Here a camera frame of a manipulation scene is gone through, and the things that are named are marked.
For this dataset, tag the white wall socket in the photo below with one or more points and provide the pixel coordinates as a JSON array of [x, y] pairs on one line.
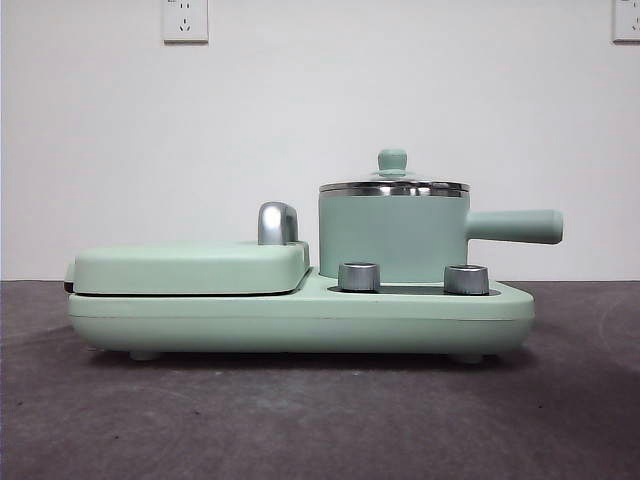
[[627, 20], [184, 22]]

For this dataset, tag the mint green breakfast maker base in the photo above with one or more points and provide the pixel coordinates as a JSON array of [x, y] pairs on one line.
[[300, 320]]

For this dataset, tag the mint green griddle cover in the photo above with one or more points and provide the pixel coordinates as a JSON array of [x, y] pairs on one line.
[[185, 265]]

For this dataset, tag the silver control knob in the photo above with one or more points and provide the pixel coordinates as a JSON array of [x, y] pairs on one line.
[[358, 276], [466, 279]]

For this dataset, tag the glass pot lid green knob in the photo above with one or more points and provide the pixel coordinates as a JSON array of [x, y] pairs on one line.
[[394, 161]]

